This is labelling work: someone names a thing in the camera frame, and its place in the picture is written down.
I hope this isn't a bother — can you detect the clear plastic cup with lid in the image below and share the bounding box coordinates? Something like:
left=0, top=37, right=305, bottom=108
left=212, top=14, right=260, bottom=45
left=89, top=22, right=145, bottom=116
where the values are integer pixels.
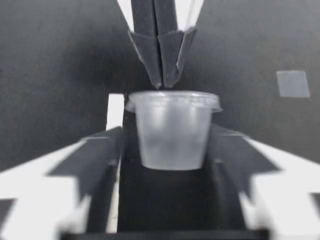
left=124, top=90, right=223, bottom=171

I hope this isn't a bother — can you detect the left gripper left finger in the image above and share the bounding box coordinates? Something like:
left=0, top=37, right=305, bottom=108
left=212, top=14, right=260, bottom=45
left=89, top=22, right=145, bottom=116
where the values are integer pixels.
left=0, top=126, right=126, bottom=240

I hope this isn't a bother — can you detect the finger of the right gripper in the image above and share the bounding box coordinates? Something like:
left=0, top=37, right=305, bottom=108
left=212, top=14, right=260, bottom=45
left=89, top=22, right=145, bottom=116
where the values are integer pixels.
left=154, top=0, right=205, bottom=89
left=117, top=0, right=161, bottom=90

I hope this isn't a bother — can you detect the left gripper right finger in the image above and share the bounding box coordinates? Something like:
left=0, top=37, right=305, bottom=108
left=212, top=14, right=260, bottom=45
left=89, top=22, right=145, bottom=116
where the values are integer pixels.
left=207, top=123, right=320, bottom=240

